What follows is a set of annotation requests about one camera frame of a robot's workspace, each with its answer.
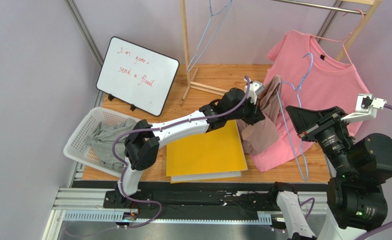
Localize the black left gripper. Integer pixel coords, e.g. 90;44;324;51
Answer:
226;95;266;127

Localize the dusty pink printed t shirt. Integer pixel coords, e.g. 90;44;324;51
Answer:
236;75;282;155

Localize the light blue wire hanger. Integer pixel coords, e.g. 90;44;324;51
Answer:
186;0;233;73

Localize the grey t shirt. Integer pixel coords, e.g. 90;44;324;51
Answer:
85;118;137;172

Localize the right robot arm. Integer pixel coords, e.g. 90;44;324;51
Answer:
275;106;392;240

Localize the bright pink t shirt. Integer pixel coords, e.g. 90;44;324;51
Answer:
250;30;368;172

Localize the white dry-erase board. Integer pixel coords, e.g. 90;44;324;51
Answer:
96;36;180;116

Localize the wooden clothes rack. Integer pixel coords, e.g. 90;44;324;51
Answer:
179;0;382;107

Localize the white plastic laundry basket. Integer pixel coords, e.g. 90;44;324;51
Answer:
63;107;139;177

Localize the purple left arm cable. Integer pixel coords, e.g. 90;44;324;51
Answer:
112;75;252;231

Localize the yellow ring binder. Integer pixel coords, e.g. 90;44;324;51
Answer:
166;120;248;184

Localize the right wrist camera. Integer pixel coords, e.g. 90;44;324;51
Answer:
341;93;387;124

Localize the pink wire hanger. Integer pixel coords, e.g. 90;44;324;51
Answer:
311;8;365;65

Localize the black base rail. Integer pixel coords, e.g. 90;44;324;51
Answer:
53;181;283;225

